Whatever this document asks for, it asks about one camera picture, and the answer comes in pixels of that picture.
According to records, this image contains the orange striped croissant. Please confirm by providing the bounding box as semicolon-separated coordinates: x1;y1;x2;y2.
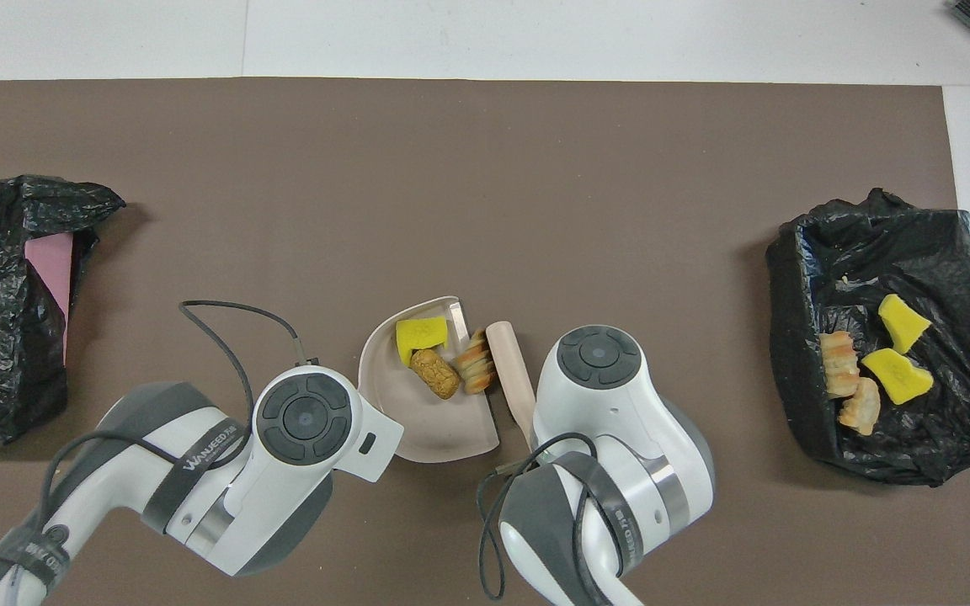
818;330;861;400
451;328;498;396

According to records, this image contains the beige brush with black bristles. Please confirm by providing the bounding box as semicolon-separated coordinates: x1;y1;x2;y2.
485;321;538;439

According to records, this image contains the green and yellow sponge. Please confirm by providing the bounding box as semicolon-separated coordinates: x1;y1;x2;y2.
395;316;448;367

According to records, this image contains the brown bread roll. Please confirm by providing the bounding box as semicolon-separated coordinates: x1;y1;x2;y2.
409;348;461;401

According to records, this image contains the beige plastic dustpan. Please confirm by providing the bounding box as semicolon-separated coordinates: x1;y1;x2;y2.
357;295;501;462

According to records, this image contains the pale bread chunk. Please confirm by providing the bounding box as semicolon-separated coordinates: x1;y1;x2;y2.
839;376;882;437

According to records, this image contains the yellow sponge piece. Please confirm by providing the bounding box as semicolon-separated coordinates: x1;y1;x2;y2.
877;293;932;354
861;347;935;407

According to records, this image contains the black trash bag bin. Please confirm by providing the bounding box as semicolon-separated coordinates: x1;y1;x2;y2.
766;187;970;487

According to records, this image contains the pink bin box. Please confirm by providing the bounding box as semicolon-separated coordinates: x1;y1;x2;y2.
24;232;75;367

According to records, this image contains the brown table mat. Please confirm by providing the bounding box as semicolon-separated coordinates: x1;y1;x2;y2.
0;77;970;606

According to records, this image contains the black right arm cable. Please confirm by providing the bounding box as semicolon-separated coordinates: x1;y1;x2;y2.
477;432;604;601

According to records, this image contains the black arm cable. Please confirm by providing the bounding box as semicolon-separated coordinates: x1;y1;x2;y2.
477;432;604;601
35;300;319;540

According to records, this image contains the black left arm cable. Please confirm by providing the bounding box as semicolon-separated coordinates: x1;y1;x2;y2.
35;300;319;540

